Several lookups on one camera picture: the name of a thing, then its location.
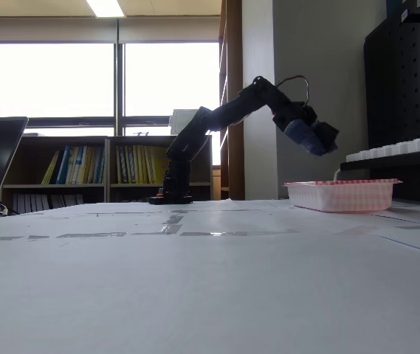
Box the red arm wires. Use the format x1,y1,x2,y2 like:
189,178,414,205
275,74,311,108

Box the row of white binders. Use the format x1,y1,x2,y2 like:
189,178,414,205
12,193,85,214

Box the black desk riser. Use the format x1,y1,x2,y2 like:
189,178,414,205
340,149,420,204

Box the low wooden bookshelf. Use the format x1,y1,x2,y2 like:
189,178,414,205
1,134,213,215

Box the tall brown wooden shelf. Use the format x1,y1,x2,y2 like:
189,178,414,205
218,0,246,201

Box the pink checkered tray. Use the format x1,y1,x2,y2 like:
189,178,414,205
282,178,404,215

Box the black pegboard panel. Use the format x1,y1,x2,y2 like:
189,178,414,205
363,14,420,149

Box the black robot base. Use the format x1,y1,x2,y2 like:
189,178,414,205
148,186,195,206

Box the white paper sign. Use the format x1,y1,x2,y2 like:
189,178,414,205
169,108,200,135

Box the ceiling light panel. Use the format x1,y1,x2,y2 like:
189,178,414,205
86,0,125,18

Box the row of yellow blue books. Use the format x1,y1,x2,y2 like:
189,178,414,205
41,145,106,185

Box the white keyboard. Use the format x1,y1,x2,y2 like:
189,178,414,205
345,133,420,163

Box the beige roller blind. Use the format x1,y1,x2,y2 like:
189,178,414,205
0,16,221,44

